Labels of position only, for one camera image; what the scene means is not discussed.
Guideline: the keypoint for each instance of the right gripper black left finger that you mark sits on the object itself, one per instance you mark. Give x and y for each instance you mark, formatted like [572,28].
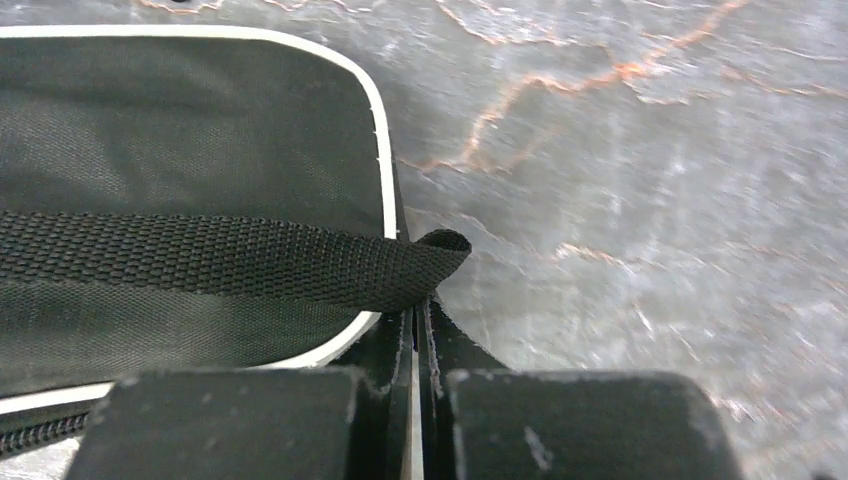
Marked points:
[347,420]

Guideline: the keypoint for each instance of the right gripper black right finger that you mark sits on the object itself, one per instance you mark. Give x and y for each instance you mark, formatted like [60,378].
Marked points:
[481,420]

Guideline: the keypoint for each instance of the black sport racket bag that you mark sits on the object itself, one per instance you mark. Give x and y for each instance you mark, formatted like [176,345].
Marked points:
[180,197]

